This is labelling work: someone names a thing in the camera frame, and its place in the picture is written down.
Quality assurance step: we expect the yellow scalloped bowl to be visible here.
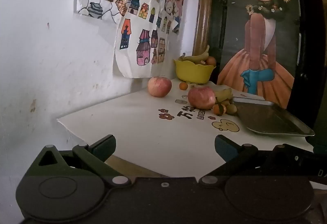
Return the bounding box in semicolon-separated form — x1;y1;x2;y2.
174;59;216;84

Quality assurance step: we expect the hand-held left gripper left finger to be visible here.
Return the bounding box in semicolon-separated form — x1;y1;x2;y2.
26;134;132;187

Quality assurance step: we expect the red apple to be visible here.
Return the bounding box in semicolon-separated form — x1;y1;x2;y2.
188;86;216;110
148;76;172;98

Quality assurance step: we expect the white printed table cover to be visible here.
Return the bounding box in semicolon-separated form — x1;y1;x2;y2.
57;78;315;178

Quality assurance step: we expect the coloured houses drawing sheet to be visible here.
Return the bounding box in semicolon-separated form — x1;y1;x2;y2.
114;0;183;79

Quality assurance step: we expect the sunflower hat girl poster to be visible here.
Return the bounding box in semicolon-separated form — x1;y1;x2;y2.
213;0;300;109

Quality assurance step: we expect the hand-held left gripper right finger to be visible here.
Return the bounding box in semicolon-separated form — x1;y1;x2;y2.
199;134;311;187

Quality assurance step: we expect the green-yellow banana bunch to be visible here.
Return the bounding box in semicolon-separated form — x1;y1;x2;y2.
178;45;210;62

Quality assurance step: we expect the metal tray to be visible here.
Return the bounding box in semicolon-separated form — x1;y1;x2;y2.
231;97;315;137

